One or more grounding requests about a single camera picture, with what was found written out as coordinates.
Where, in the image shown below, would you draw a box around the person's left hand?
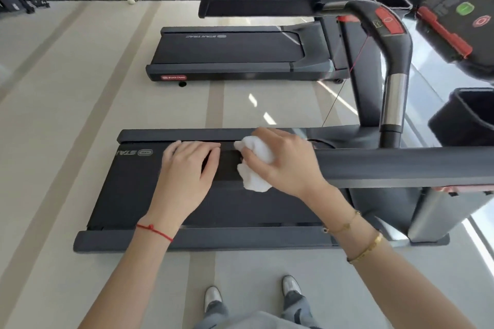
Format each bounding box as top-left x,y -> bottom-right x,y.
148,140 -> 222,227

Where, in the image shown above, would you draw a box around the person's right hand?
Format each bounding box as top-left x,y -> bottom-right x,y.
241,127 -> 337,207

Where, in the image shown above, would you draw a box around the white cleaning cloth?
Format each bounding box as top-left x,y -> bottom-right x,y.
234,136 -> 276,192

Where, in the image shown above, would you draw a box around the black treadmill with console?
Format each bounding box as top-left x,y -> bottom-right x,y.
73,0 -> 494,252

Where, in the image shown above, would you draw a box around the person's left forearm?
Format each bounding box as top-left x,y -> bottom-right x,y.
78,214 -> 183,329

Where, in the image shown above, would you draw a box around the person's right forearm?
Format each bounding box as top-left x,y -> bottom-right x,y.
303,185 -> 478,329

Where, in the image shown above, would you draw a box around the black treadmill with red label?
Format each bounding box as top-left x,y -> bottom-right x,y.
145,16 -> 383,127

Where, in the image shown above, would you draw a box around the person's right white shoe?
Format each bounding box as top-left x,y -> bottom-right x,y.
281,275 -> 303,299

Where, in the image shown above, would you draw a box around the person's white shoe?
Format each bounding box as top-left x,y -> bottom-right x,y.
203,286 -> 224,315
281,275 -> 303,299

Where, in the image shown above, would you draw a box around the person's left white shoe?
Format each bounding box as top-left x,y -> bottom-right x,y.
203,286 -> 224,315

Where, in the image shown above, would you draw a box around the gold bangle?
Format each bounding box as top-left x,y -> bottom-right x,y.
346,230 -> 384,265

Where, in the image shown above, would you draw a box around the grey trousers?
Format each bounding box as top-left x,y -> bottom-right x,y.
193,293 -> 323,329

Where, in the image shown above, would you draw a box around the red string bracelet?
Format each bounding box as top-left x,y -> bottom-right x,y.
135,223 -> 174,243

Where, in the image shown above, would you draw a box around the thin gold chain bracelet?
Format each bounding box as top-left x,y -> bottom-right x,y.
323,210 -> 362,235

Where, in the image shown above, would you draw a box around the red safety cord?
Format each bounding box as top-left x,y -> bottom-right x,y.
321,32 -> 371,127

